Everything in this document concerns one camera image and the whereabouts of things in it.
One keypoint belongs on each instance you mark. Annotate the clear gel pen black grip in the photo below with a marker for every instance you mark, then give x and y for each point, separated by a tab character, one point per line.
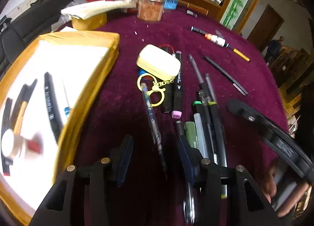
197	72

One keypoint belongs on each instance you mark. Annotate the yellow cardboard box tray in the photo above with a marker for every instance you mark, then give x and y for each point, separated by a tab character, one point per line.
80	61

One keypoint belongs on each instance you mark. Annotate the pale yellow earbud case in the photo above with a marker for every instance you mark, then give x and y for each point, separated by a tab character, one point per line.
159	63

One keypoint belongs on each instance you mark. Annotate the small blue clear cap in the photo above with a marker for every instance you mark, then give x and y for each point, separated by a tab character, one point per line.
218	33

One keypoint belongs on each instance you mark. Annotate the white glue bottle orange cap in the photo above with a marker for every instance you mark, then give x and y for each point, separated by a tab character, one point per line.
219	41

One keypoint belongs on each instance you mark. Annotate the stack of papers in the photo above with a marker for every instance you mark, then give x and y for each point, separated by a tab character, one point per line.
90	9

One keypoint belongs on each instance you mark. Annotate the slim black pen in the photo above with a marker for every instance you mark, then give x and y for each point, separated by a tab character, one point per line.
235	83

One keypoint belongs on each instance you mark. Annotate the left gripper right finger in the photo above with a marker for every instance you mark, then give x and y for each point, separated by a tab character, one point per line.
220	195

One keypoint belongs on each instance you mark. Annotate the black marker under case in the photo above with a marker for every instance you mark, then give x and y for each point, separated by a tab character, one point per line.
167	105

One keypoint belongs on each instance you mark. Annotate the maroon velvet tablecloth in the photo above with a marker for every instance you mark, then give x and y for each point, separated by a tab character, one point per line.
151	194

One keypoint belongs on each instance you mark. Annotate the white pen blue grip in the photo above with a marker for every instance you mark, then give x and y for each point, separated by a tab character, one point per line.
67	106

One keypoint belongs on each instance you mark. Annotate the person right hand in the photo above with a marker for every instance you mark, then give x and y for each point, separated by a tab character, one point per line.
282	188

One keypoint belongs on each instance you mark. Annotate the translucent white pen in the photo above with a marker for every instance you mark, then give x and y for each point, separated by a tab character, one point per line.
201	141

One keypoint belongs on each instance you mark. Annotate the black marker yellow band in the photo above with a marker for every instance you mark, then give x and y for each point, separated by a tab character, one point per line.
219	135

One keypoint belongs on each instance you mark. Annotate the black yellow pen on glue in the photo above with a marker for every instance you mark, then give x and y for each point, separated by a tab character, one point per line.
240	54

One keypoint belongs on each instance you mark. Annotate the black leather sofa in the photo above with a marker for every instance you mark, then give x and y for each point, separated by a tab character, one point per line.
17	34

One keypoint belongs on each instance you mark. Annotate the black marker purple cap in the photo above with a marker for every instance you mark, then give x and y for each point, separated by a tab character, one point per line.
52	106

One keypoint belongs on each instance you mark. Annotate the yellow pencil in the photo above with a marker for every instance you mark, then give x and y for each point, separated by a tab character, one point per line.
18	125

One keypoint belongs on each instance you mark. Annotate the patterned blue pencil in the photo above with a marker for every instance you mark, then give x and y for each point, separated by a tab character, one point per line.
156	136

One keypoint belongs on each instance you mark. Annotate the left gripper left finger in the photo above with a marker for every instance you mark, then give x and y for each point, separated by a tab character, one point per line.
64	204

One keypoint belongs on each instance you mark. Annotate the black marker pink cap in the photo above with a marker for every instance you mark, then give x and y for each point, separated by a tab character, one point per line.
177	96

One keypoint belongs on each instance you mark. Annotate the black marker green band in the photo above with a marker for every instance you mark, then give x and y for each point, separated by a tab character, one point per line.
198	107

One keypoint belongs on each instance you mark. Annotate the amber plastic jar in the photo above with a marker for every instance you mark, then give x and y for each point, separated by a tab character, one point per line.
150	10

